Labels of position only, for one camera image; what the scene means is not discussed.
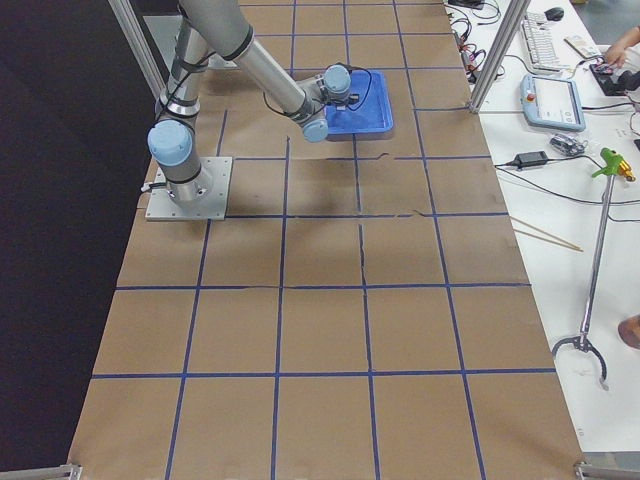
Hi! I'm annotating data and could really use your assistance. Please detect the reacher grabber tool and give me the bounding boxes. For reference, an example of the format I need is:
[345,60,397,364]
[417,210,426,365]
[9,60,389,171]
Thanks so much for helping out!
[551,147,635,391]

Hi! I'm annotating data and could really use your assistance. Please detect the black power adapter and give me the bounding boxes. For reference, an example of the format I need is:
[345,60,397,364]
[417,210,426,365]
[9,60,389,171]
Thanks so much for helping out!
[513,151,549,170]

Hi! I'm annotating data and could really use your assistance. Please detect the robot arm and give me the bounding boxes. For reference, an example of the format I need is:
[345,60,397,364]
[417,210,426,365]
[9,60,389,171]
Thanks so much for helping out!
[147,1,359,206]

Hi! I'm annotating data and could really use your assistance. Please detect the teach pendant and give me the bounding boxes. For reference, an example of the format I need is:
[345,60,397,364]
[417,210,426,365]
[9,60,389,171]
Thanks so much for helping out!
[520,74,586,132]

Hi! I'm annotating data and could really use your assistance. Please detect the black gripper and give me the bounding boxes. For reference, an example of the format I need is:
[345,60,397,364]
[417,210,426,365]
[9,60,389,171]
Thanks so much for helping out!
[333,95,351,108]

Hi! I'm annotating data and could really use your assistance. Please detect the white keyboard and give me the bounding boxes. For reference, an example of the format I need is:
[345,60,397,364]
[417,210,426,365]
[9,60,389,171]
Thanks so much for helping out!
[520,16,564,75]

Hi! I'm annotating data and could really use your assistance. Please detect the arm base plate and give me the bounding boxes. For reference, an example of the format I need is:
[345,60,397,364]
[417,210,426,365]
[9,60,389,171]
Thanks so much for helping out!
[145,157,233,221]
[207,53,238,70]

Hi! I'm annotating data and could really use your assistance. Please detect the smartphone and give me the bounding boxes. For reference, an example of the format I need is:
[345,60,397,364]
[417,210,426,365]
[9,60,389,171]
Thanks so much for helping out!
[564,35,601,59]

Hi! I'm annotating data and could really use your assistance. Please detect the blue plastic tray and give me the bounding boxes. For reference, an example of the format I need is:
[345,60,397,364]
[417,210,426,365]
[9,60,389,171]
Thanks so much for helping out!
[325,70,394,141]

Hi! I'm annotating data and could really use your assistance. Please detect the wooden chopstick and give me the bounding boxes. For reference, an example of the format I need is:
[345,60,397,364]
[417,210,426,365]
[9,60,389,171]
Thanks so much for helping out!
[510,216,583,252]

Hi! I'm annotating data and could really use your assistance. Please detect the aluminium frame post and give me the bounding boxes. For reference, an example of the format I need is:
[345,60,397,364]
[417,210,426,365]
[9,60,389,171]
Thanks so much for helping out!
[468,0,530,113]

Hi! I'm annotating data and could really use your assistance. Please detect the person hand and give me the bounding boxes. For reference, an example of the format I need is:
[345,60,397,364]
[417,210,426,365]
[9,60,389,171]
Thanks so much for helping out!
[605,25,640,68]

